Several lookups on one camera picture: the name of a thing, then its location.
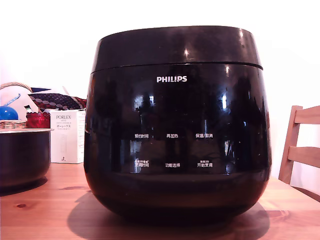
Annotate black Philips rice cooker body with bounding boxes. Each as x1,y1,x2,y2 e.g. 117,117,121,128
83,62,273,221

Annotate white Porlex box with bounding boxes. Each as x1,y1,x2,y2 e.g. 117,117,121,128
49,109,86,165

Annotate dotted patterned cloth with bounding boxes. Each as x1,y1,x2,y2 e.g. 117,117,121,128
27,92,88,114

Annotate red glass cup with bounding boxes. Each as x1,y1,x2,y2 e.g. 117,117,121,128
25,111,51,130

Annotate wooden chair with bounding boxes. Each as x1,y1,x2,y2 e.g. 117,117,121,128
278,105,320,196

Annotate white bag with blue print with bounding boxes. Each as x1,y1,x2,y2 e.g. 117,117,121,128
0,86,43,114

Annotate dark inner cooking pot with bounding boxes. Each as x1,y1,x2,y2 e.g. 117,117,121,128
0,127,55,189

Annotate small wicker basket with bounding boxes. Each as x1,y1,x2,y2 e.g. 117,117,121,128
0,119,28,130

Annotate blue ball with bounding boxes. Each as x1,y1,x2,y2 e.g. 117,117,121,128
0,105,20,122

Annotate wicker basket handle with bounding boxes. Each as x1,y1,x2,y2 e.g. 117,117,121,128
0,81,34,94

